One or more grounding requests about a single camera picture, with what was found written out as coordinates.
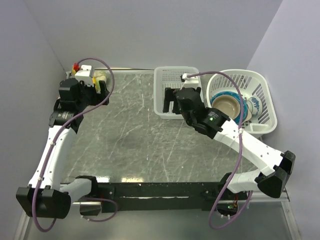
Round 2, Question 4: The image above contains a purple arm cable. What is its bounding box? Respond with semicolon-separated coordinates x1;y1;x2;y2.
185;70;253;230
31;57;118;231

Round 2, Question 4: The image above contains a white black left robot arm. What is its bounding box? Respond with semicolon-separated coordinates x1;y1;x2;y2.
16;78;110;219

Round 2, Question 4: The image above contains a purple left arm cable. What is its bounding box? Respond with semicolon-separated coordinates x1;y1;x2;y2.
31;57;118;231

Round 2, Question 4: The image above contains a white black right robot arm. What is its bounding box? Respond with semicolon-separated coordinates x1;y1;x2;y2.
163;87;296;199

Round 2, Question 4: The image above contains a clear zip top bag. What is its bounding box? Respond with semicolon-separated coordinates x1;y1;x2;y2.
71;65;107;93

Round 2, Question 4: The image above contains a blue white porcelain vase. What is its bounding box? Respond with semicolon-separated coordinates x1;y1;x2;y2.
246;96;263;118

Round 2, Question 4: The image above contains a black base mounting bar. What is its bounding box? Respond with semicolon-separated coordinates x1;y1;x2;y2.
79;181;241;217

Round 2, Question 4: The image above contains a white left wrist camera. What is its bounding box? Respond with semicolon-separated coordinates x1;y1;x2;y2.
75;65;94;87

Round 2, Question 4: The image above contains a white rectangular perforated basket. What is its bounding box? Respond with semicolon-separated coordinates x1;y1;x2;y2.
153;66;199;120

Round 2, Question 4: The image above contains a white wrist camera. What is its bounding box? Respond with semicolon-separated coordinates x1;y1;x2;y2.
75;65;94;87
181;73;201;90

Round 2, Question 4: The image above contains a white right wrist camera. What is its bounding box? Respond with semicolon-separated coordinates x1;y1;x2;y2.
181;73;201;90

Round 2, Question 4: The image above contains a blue rimmed beige bowl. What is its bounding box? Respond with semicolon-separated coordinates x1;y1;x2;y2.
207;91;241;124

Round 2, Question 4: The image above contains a white fake cauliflower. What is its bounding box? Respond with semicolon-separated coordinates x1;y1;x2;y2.
93;70;108;83

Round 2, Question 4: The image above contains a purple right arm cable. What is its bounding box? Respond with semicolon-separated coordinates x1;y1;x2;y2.
185;70;253;230

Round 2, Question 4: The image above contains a white round slotted basket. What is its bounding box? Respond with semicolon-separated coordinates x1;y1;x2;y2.
205;69;278;138

